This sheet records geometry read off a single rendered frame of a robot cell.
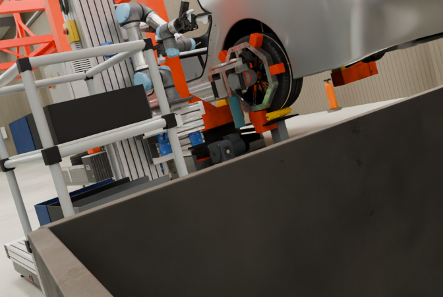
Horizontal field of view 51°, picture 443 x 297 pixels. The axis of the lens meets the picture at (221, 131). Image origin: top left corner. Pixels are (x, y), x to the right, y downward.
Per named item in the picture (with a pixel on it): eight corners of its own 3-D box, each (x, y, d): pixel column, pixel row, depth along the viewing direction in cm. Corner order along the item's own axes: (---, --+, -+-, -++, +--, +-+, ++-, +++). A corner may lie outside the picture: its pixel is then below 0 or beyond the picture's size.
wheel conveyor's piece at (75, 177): (147, 173, 646) (140, 146, 644) (90, 193, 594) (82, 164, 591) (117, 175, 725) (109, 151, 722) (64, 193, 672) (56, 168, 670)
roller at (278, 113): (294, 112, 380) (292, 105, 380) (269, 120, 362) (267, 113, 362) (289, 112, 385) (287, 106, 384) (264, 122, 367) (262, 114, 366)
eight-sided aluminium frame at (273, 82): (284, 104, 356) (265, 34, 352) (278, 106, 352) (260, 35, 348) (238, 114, 399) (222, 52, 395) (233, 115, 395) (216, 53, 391)
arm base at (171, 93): (165, 103, 289) (161, 87, 288) (154, 106, 301) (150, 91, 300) (185, 97, 298) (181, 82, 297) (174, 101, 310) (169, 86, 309)
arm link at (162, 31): (167, 40, 276) (163, 26, 276) (179, 35, 269) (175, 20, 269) (157, 41, 270) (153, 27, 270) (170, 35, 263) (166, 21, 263)
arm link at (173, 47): (186, 53, 273) (182, 35, 273) (174, 55, 265) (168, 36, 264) (177, 56, 279) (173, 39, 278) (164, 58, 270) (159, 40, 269)
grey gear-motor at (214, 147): (265, 166, 404) (254, 127, 401) (229, 182, 378) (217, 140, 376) (251, 167, 418) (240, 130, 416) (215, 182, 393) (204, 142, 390)
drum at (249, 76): (260, 83, 371) (255, 66, 370) (240, 89, 358) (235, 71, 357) (248, 86, 382) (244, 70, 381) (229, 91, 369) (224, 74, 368)
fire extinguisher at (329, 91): (341, 110, 774) (333, 78, 770) (326, 113, 782) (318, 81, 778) (342, 108, 797) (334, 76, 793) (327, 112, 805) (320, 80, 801)
